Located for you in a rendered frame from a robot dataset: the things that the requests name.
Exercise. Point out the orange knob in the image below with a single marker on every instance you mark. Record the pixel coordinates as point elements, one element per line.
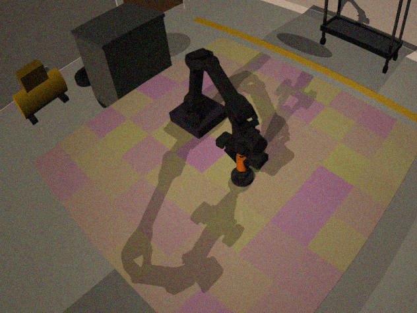
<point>239,162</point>

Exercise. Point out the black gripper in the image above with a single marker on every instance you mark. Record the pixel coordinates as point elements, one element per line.
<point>234,147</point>

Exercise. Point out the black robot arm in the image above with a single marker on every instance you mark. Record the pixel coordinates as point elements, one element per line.
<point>237,107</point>

